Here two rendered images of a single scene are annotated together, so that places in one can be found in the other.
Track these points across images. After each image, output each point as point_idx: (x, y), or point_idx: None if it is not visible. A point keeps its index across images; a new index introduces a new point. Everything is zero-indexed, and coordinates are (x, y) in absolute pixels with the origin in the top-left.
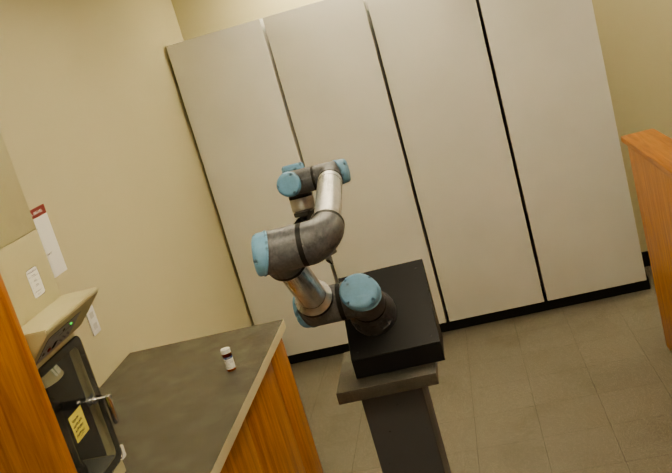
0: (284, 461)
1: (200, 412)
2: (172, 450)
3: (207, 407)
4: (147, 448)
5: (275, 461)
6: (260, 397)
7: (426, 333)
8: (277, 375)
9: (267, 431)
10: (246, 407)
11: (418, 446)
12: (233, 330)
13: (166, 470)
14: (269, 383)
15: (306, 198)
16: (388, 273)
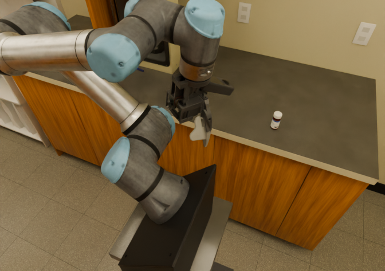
0: (252, 187)
1: (212, 105)
2: None
3: (216, 108)
4: None
5: (237, 176)
6: (254, 152)
7: (129, 252)
8: (310, 177)
9: (243, 164)
10: None
11: None
12: (376, 140)
13: (152, 87)
14: (285, 164)
15: (180, 59)
16: (186, 218)
